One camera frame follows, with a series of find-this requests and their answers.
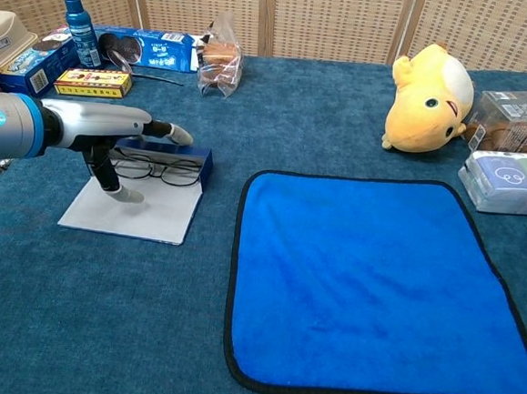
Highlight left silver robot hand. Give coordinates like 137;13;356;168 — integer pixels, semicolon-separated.
33;97;198;209

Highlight black thin-rimmed glasses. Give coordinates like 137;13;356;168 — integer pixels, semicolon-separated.
107;146;204;189

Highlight blue glasses case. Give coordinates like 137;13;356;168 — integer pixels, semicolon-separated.
56;133;215;248

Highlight yellow and red box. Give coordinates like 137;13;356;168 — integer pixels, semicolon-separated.
53;66;135;102

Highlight short blue cookie box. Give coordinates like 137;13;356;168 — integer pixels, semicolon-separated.
0;20;84;102

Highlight blue spray bottle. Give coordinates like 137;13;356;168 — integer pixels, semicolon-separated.
54;0;108;70

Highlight long blue cookie box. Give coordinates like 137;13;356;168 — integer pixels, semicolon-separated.
89;24;204;75

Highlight beige plastic lunch box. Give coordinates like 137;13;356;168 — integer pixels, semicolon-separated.
0;9;41;75

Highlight clear bag of bread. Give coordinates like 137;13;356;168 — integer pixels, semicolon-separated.
194;8;248;101

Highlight teal tablecloth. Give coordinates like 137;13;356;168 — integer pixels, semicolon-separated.
0;30;527;394

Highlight wicker folding screen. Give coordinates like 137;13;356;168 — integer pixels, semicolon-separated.
0;0;527;78

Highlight blue microfibre cloth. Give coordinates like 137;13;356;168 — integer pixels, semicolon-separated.
219;165;527;394

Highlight yellow plush toy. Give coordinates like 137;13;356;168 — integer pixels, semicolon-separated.
380;38;479;158

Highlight multicolour tissue pack row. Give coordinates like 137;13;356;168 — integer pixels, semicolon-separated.
454;146;527;216

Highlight clear box of brown snacks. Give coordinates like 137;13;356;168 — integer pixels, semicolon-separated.
461;85;527;157

